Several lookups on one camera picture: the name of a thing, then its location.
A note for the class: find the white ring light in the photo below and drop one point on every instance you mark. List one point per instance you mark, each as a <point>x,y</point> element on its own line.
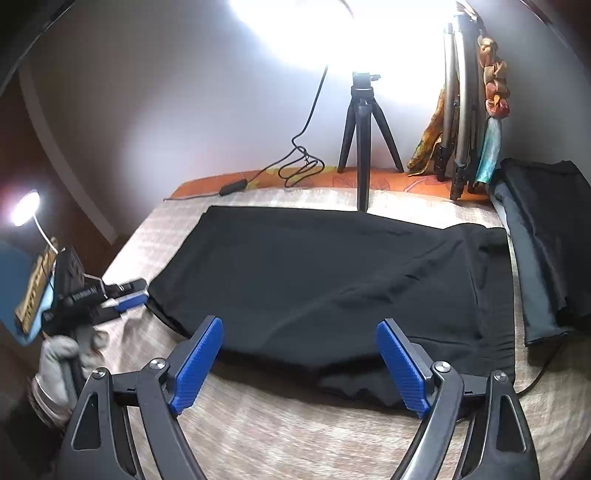
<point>378,37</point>

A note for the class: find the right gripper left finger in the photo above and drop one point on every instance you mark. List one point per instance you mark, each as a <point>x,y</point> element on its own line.
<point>99,443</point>

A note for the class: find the left gloved hand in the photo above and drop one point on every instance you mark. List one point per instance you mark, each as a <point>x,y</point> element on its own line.
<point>52,389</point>

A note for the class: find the orange patterned bed sheet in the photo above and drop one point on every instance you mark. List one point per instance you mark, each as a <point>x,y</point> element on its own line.
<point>380,179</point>

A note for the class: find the small white desk lamp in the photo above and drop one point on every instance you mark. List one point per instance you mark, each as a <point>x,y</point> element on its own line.
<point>26,210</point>

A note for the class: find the stacked folded dark clothes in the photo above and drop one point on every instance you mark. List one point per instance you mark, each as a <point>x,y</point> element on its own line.
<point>547,211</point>

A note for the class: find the orange scrunchie garland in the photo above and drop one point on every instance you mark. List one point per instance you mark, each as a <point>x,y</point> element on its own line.
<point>494,78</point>

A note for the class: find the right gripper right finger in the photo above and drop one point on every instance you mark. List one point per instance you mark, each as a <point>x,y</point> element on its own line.
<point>498,443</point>

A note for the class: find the black sport pants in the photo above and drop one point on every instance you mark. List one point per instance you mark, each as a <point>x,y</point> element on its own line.
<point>301,292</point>

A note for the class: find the black inline power adapter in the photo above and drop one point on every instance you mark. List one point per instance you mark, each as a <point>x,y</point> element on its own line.
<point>234,187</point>

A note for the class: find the black camera tripod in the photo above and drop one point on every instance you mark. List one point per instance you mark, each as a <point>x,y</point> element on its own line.
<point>363,109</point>

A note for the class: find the yellow orange hanging cloth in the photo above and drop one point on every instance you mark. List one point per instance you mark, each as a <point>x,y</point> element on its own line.
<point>424,152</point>

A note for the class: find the folded silver stand legs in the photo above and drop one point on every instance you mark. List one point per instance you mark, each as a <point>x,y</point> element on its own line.
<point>462,113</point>

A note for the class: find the teal hanging cloth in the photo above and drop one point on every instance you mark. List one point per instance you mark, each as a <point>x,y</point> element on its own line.
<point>490,152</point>

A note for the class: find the checkered beige bed blanket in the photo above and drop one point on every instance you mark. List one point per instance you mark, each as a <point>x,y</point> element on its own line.
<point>242,427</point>

